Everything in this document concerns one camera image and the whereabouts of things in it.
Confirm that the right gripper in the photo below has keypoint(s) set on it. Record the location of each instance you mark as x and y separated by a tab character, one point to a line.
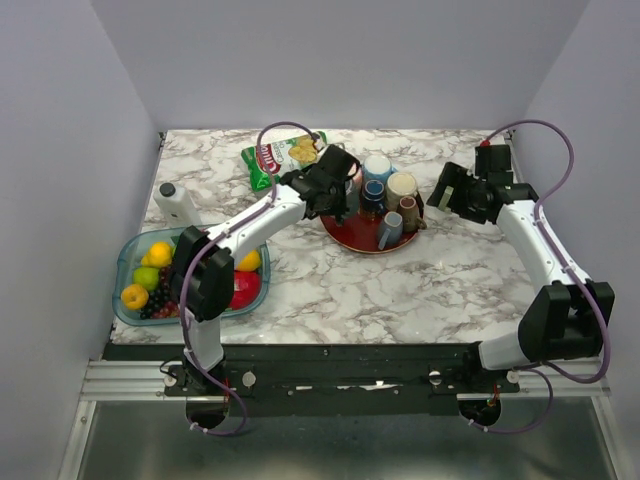
457	176

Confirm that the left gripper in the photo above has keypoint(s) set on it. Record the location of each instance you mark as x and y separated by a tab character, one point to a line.
339	207

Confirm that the grey-blue textured mug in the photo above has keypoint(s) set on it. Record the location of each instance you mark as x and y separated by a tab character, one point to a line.
389	231

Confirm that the light green mug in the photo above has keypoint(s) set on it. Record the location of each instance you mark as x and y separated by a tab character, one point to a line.
443	204

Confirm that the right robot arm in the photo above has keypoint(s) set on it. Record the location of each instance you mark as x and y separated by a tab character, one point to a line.
570	312

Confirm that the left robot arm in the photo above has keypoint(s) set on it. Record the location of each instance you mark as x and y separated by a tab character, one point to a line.
202	273

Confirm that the pink mug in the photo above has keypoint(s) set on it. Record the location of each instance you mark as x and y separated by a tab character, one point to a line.
354	182

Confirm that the dark blue glazed mug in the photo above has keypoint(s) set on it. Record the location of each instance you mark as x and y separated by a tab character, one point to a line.
372	197

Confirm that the light blue mug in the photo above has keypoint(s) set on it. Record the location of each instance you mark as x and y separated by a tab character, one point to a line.
377	167

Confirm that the brown striped stoneware mug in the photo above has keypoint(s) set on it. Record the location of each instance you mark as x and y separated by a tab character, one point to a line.
410	213

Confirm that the green chips bag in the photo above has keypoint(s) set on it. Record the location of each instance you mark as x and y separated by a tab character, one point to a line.
279	158

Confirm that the round red lacquer tray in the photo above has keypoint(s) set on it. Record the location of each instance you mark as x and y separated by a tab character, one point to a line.
358	231

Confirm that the yellow lemon toy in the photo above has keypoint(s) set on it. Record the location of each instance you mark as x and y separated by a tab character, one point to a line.
159	255
250	263

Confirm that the red dragon fruit toy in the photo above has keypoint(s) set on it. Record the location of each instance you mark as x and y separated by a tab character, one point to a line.
247	286

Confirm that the white bottle black cap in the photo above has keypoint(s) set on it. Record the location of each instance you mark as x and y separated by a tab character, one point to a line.
176	205

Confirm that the green lime toy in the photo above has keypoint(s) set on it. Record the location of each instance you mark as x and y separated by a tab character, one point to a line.
147	277

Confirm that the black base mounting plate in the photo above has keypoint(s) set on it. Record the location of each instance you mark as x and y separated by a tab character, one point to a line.
334	380

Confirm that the dark grape bunch toy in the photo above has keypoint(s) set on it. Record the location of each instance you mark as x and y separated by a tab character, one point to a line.
161	304

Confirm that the clear blue fruit container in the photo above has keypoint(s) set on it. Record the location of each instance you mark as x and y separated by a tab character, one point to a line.
130	257

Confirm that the yellow orange pepper toy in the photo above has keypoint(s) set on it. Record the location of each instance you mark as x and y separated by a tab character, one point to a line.
134	297

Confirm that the cream mug black handle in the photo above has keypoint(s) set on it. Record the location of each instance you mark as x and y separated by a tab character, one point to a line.
399	185

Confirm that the aluminium frame rail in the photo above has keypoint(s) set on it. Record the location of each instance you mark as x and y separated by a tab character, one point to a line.
143	381

